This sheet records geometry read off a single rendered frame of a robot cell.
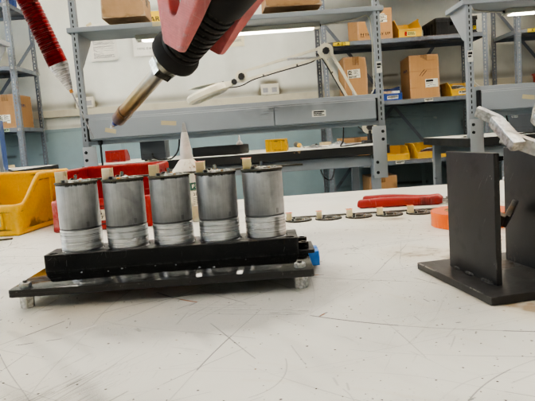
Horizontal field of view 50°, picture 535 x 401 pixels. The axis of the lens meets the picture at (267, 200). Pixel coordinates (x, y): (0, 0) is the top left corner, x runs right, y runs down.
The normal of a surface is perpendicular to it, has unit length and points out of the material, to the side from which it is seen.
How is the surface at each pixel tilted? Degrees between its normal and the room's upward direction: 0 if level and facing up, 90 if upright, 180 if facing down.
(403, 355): 0
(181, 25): 99
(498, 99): 90
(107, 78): 90
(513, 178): 90
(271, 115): 90
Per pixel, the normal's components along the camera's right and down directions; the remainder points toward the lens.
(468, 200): -0.98, 0.09
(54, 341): -0.07, -0.99
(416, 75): -0.03, 0.07
